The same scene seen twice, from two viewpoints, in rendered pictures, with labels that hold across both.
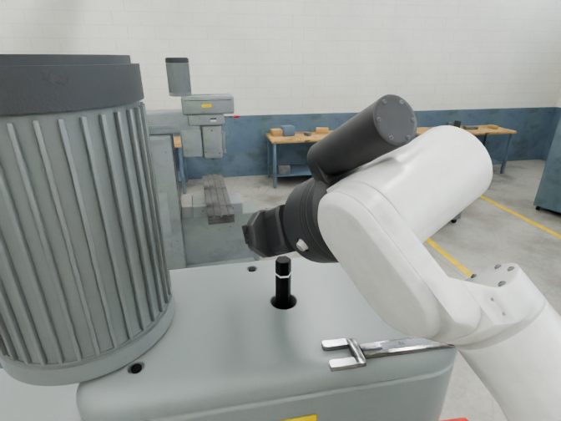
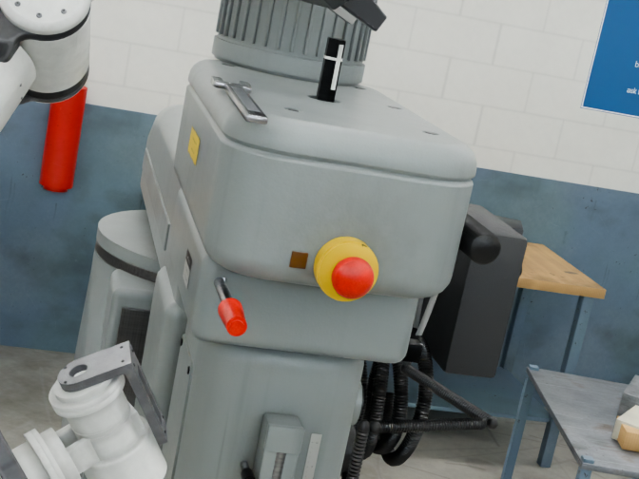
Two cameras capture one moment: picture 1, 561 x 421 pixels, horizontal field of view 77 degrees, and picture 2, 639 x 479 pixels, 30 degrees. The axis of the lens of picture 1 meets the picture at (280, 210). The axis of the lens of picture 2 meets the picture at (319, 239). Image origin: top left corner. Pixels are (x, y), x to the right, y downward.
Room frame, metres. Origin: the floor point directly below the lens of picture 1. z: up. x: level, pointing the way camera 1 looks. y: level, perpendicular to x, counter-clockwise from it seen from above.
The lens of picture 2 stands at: (0.36, -1.33, 2.04)
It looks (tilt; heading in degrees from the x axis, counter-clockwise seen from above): 13 degrees down; 87
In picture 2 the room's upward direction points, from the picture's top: 11 degrees clockwise
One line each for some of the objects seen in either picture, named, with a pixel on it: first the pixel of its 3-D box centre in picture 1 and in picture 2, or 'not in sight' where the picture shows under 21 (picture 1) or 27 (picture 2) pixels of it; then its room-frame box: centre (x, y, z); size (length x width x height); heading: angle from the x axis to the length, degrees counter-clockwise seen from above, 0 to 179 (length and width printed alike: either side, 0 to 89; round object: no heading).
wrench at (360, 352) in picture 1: (424, 342); (242, 98); (0.33, -0.17, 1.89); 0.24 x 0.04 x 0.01; 99
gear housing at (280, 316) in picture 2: not in sight; (283, 267); (0.40, 0.04, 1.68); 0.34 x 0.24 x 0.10; 101
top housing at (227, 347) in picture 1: (273, 345); (308, 165); (0.41, 0.01, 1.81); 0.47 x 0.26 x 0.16; 101
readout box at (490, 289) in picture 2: not in sight; (467, 286); (0.69, 0.35, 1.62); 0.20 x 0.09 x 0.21; 101
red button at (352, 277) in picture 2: not in sight; (351, 276); (0.46, -0.25, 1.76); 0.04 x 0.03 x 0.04; 11
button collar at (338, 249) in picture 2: not in sight; (345, 269); (0.45, -0.23, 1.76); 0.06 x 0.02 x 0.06; 11
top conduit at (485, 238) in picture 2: not in sight; (420, 197); (0.55, 0.06, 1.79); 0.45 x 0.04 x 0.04; 101
